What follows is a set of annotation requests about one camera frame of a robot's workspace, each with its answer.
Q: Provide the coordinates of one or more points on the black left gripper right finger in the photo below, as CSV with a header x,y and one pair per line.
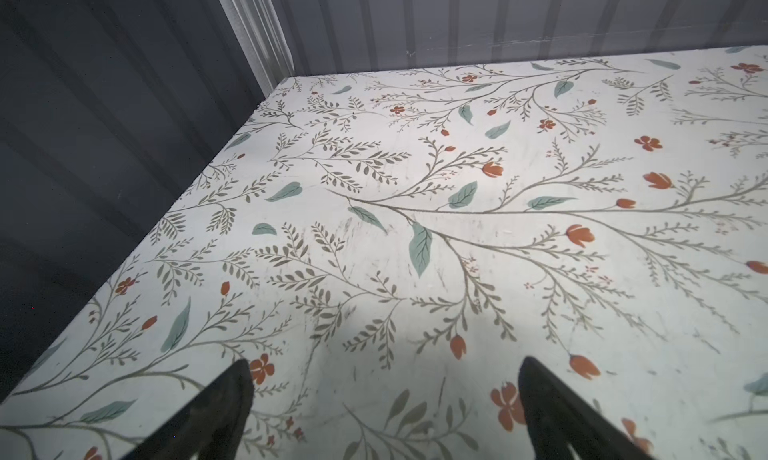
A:
x,y
561,425

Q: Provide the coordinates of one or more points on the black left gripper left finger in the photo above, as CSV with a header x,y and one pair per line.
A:
x,y
210,426

